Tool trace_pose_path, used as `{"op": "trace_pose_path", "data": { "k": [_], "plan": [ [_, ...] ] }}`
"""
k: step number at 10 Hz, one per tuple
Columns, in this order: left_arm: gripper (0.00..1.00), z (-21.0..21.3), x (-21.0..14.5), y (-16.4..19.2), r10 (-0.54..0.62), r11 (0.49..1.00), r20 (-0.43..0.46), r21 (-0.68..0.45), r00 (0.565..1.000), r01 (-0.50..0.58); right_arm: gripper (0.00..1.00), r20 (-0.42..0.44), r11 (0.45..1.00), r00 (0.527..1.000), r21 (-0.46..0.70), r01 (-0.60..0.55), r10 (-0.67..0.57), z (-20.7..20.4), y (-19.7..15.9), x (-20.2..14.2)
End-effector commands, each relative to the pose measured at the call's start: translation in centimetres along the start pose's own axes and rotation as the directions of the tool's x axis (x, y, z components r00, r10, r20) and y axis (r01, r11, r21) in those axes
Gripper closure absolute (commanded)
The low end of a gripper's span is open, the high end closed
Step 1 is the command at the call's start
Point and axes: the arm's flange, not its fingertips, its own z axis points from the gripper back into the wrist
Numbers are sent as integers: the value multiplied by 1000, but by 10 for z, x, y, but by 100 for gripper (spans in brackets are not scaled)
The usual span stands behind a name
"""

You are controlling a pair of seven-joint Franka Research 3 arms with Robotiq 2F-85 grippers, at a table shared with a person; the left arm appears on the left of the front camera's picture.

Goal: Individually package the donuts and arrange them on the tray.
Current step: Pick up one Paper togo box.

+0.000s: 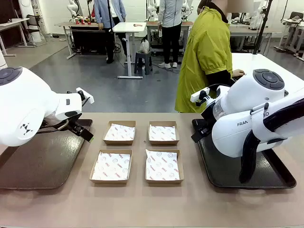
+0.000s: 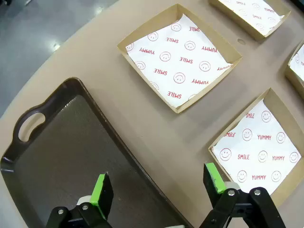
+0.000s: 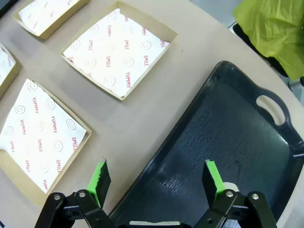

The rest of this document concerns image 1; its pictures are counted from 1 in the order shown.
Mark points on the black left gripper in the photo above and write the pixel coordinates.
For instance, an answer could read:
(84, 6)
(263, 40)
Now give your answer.
(75, 126)

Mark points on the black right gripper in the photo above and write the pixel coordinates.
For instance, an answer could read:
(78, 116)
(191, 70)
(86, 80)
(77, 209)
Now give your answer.
(207, 122)

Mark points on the kraft paper food box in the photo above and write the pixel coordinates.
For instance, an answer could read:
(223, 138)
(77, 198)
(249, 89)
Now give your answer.
(109, 181)
(164, 142)
(164, 181)
(118, 142)

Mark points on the person's right forearm black sleeve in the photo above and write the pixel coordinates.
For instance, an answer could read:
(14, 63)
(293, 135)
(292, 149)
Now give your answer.
(221, 77)

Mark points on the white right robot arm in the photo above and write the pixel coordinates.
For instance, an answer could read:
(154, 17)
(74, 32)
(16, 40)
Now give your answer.
(237, 102)

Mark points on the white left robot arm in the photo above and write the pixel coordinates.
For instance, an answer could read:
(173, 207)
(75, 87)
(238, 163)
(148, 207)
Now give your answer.
(23, 107)

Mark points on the large black serving tray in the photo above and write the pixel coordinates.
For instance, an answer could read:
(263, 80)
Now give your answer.
(225, 171)

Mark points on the large brown serving tray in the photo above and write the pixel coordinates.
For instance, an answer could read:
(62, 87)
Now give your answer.
(42, 161)

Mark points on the person's right hand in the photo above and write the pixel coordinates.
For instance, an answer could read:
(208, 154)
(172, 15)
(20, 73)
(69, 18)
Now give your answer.
(238, 73)

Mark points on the person in yellow-green jacket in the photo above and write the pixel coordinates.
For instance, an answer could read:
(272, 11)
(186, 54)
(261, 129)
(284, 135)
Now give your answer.
(204, 47)

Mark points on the grey plastic stool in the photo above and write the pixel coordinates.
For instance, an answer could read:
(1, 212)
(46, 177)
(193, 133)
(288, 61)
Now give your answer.
(143, 64)

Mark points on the large white table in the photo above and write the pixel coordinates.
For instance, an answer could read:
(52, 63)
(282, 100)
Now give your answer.
(273, 64)

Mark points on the white plastic bag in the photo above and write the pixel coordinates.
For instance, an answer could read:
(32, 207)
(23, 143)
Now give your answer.
(144, 46)

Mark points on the wood top lab table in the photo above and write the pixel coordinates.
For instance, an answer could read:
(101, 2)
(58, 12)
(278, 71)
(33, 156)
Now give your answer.
(78, 24)

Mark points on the person in grey jacket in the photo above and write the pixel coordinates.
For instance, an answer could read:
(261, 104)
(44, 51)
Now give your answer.
(169, 28)

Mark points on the white height-adjustable desk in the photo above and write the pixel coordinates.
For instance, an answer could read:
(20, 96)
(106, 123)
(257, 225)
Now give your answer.
(129, 26)

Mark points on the wood top table white legs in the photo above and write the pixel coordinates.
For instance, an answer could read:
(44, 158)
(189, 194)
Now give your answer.
(249, 32)

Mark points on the black office chair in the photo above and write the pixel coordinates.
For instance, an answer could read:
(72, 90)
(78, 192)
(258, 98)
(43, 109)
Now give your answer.
(35, 26)

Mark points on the person in blue shirt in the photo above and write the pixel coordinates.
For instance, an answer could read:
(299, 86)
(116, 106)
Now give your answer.
(108, 14)

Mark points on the black stand pole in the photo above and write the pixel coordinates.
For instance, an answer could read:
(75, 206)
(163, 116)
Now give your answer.
(261, 31)

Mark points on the white desk with grey top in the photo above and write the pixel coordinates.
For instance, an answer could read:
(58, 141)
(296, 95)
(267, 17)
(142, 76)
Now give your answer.
(12, 22)

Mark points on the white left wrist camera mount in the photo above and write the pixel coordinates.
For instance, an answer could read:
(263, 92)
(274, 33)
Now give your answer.
(88, 97)

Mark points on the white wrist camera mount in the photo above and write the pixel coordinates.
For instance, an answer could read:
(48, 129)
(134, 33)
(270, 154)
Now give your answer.
(196, 96)
(88, 97)

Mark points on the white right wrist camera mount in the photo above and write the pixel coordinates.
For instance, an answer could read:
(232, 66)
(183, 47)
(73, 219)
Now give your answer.
(196, 96)

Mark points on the white cylindrical pedestal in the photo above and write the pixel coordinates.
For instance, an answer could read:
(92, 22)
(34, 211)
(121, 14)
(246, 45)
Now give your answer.
(2, 60)

